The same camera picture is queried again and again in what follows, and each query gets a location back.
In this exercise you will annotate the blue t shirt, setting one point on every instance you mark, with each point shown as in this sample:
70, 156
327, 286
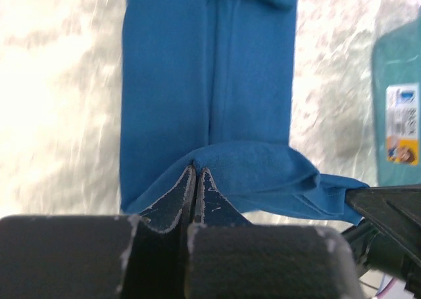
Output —
208, 83

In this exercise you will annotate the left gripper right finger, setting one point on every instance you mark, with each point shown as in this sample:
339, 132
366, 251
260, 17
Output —
229, 257

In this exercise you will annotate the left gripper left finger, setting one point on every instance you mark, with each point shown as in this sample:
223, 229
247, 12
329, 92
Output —
135, 256

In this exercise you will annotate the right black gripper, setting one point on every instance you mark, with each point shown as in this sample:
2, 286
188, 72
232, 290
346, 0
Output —
395, 211

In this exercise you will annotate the teal plastic bin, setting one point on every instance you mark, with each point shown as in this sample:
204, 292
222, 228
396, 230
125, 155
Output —
396, 102

